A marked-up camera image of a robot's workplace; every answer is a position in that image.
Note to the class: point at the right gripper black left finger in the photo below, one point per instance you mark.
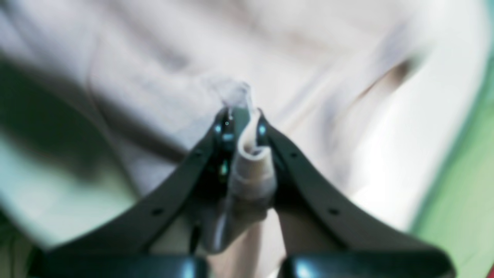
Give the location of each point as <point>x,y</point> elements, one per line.
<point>121,247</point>

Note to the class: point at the mauve t-shirt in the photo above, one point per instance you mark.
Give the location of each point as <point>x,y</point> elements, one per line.
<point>102,99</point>

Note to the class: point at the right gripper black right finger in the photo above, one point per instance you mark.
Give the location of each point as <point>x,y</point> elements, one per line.
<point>327,236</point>

